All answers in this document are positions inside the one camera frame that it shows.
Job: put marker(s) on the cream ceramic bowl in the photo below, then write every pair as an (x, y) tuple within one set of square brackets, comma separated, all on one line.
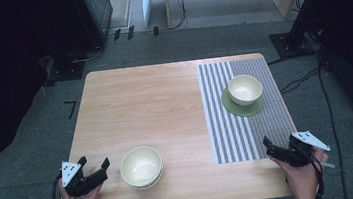
[(158, 181), (141, 166), (245, 88)]

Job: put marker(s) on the black floor equipment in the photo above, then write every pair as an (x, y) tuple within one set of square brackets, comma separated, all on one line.
[(346, 80)]

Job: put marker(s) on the black metal stand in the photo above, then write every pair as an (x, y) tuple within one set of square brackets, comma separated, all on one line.
[(65, 70), (292, 44)]

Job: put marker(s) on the grey white striped placemat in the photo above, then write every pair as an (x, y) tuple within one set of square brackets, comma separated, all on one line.
[(225, 134)]

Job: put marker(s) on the black tape strip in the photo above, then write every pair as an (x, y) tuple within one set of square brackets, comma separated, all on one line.
[(156, 31), (130, 32), (117, 34)]

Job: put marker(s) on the person's right hand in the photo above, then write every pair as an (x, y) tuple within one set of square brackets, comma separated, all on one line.
[(302, 177)]

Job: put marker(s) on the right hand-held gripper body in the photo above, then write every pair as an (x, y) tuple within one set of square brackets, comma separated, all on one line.
[(303, 152)]

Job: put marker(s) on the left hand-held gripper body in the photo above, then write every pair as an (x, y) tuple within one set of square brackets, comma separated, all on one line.
[(75, 183)]

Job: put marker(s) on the green round coaster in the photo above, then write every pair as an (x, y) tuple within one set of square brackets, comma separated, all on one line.
[(243, 111)]

